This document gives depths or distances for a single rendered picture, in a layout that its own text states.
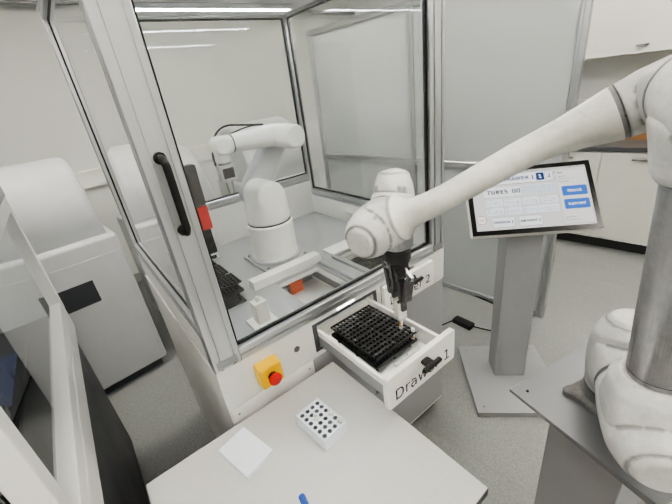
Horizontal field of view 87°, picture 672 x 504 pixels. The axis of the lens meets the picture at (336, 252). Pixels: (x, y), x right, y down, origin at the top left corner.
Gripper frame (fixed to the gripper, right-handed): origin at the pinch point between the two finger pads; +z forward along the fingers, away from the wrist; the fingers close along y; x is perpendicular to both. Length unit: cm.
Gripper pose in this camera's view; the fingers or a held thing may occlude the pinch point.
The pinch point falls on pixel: (400, 308)
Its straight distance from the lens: 108.4
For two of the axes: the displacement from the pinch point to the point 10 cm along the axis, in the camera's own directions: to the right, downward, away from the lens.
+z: 1.2, 8.9, 4.3
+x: -8.7, 3.0, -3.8
